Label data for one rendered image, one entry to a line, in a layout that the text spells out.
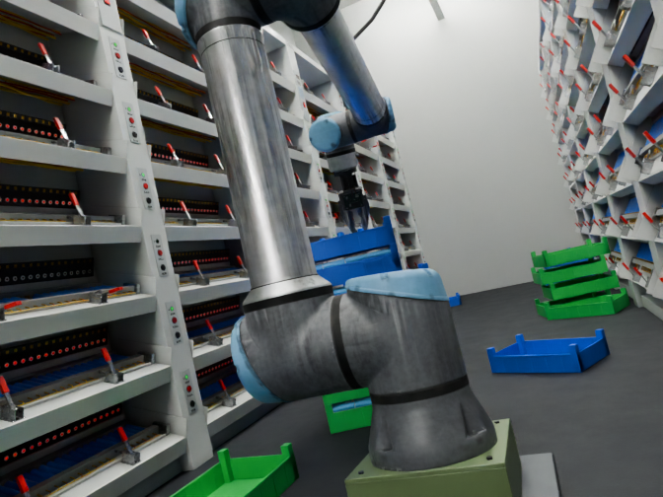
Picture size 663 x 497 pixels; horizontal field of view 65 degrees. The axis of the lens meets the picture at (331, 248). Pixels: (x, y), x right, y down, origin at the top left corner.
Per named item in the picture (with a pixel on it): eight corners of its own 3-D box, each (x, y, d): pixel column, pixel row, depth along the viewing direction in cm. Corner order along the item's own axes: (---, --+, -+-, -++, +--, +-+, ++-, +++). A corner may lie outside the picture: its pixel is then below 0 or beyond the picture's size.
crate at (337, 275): (400, 269, 165) (394, 245, 166) (403, 270, 145) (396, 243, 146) (308, 291, 168) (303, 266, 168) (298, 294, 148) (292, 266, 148)
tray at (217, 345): (285, 333, 208) (286, 299, 208) (191, 372, 152) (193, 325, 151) (241, 327, 216) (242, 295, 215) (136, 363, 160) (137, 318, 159)
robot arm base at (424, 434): (488, 422, 86) (473, 362, 87) (507, 456, 67) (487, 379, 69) (376, 443, 89) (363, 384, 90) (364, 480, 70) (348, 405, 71)
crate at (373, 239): (394, 245, 166) (388, 221, 166) (396, 243, 146) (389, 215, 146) (303, 266, 168) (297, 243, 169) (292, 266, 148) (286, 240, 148)
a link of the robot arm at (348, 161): (327, 157, 161) (357, 150, 160) (331, 173, 162) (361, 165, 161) (326, 159, 152) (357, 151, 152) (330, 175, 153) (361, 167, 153)
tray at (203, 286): (274, 285, 209) (275, 250, 209) (178, 307, 153) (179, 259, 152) (231, 281, 217) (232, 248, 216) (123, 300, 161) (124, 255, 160)
